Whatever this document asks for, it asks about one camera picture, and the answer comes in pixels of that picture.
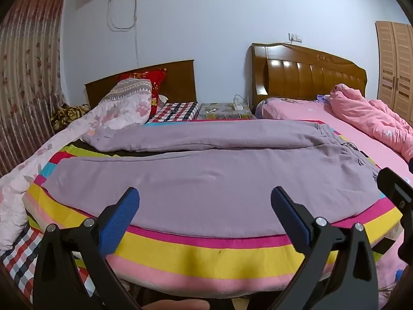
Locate red pillow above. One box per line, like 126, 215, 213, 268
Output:
116, 68, 168, 118

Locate pink bedsheet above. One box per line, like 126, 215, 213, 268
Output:
255, 97, 413, 181

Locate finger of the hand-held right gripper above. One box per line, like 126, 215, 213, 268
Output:
377, 167, 413, 214

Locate floral pleated curtain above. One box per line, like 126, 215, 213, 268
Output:
0, 0, 67, 178

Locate person's left hand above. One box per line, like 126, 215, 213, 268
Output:
142, 299, 211, 310

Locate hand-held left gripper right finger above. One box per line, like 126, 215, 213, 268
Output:
270, 186, 379, 310

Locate colourful striped blanket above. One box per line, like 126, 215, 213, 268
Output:
22, 119, 413, 289

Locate white floral quilt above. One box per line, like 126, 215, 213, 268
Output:
0, 78, 153, 251

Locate purple pants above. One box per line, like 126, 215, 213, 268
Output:
42, 119, 392, 240

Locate nightstand with floral cover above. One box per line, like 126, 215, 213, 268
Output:
196, 103, 257, 121

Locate pink quilt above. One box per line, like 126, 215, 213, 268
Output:
329, 83, 413, 162

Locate plaid bedsheet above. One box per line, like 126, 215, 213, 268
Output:
0, 102, 199, 298

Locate glossy light wooden headboard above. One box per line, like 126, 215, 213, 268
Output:
251, 43, 368, 110

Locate air conditioner cable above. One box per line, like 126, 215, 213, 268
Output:
106, 0, 140, 66

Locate tiger print blanket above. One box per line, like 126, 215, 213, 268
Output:
50, 103, 90, 131

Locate light wooden wardrobe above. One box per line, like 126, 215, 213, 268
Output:
375, 21, 413, 124

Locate dark wooden headboard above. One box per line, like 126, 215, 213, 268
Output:
84, 59, 197, 110

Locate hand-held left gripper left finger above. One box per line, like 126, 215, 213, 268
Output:
33, 187, 142, 310

